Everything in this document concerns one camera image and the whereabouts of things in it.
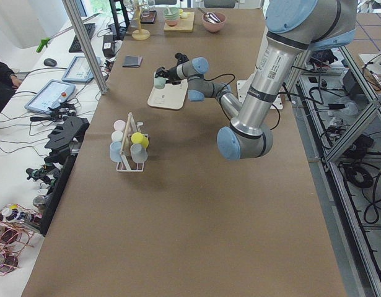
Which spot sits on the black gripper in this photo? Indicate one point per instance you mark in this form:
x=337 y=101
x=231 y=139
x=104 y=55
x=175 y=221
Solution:
x=171 y=74

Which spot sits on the green cup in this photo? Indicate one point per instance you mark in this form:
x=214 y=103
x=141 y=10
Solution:
x=159 y=82

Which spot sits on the cream rabbit tray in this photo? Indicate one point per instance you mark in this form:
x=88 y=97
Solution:
x=171 y=97

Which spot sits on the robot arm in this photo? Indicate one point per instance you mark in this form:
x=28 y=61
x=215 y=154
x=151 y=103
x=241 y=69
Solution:
x=293 y=27

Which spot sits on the pink cup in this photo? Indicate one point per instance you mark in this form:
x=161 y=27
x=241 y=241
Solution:
x=119 y=125

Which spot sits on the yellow cup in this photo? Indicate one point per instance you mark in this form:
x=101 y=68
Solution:
x=140 y=138

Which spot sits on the cream cup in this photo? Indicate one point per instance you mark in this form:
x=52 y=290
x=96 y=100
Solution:
x=117 y=136

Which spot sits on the grey cup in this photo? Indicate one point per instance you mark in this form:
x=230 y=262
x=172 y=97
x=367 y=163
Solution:
x=138 y=153

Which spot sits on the blue cup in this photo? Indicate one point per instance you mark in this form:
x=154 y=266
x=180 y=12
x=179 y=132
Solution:
x=114 y=151

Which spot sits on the folded grey cloth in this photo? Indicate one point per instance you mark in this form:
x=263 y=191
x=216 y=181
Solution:
x=132 y=61

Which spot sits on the wooden mug tree stand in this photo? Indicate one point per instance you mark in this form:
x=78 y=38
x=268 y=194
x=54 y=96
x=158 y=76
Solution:
x=140 y=7

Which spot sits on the wooden cutting board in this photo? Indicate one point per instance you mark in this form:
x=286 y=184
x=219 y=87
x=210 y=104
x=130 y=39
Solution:
x=183 y=24

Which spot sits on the stacked green bowls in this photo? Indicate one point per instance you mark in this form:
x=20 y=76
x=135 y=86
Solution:
x=171 y=16

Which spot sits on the black box with label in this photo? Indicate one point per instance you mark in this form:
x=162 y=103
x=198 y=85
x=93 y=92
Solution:
x=110 y=46

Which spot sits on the pink bowl with cutlery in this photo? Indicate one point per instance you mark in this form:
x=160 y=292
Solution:
x=212 y=25

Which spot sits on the far teach pendant tablet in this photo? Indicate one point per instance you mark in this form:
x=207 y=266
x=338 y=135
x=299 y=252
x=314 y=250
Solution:
x=78 y=71

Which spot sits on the teach pendant tablet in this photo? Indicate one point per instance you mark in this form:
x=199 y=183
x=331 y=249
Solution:
x=54 y=93
x=78 y=71

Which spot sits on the near teach pendant tablet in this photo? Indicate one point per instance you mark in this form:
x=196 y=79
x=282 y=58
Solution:
x=54 y=93

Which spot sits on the black tool holder rack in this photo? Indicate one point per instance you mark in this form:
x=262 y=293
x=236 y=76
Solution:
x=59 y=139

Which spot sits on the grey computer mouse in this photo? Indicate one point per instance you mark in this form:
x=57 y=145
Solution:
x=49 y=62

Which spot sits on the white wire cup rack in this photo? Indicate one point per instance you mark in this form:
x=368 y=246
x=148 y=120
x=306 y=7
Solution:
x=127 y=164

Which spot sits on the aluminium frame post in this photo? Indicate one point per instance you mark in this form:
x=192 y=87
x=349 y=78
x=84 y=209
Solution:
x=76 y=21

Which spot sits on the green handled grabber tool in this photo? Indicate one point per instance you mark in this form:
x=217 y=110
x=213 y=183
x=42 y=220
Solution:
x=75 y=47

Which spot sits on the copper wire basket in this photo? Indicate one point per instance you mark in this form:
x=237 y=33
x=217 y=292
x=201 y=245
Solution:
x=18 y=226

